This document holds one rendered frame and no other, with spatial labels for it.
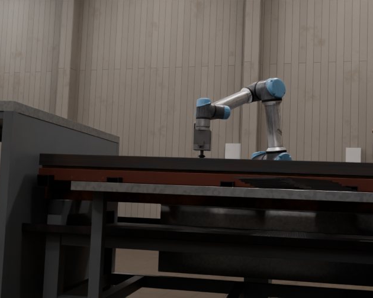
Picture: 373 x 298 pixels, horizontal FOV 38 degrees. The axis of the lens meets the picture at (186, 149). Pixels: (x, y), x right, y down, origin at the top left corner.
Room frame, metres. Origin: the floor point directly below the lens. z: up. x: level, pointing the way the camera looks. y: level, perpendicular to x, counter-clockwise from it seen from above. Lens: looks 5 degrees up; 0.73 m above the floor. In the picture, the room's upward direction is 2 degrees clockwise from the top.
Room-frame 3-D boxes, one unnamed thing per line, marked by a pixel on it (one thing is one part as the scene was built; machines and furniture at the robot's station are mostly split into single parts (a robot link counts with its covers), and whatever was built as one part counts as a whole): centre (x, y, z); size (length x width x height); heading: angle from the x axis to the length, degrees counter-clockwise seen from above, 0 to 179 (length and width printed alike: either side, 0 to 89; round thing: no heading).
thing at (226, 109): (2.86, -0.16, 1.16); 0.11 x 0.11 x 0.08; 33
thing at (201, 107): (2.79, -0.08, 1.16); 0.09 x 0.08 x 0.11; 123
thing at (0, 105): (2.74, 0.83, 1.03); 1.30 x 0.60 x 0.04; 169
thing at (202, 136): (2.78, -0.08, 1.00); 0.10 x 0.09 x 0.16; 169
